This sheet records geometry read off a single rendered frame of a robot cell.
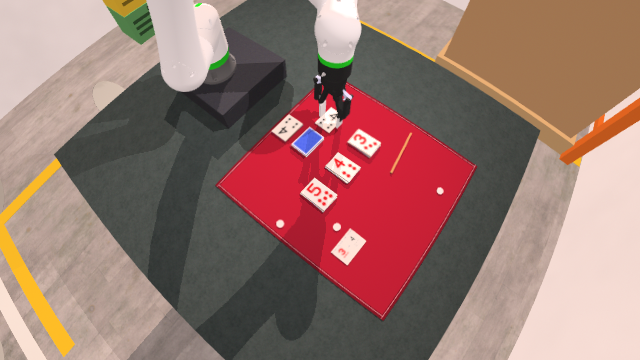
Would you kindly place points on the blue playing card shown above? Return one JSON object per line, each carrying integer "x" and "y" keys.
{"x": 307, "y": 141}

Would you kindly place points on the red card cloth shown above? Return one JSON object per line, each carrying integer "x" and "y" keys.
{"x": 397, "y": 214}
{"x": 381, "y": 316}

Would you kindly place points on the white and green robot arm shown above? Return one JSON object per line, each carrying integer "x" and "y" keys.
{"x": 185, "y": 65}

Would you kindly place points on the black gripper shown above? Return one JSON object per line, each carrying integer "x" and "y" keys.
{"x": 343, "y": 108}

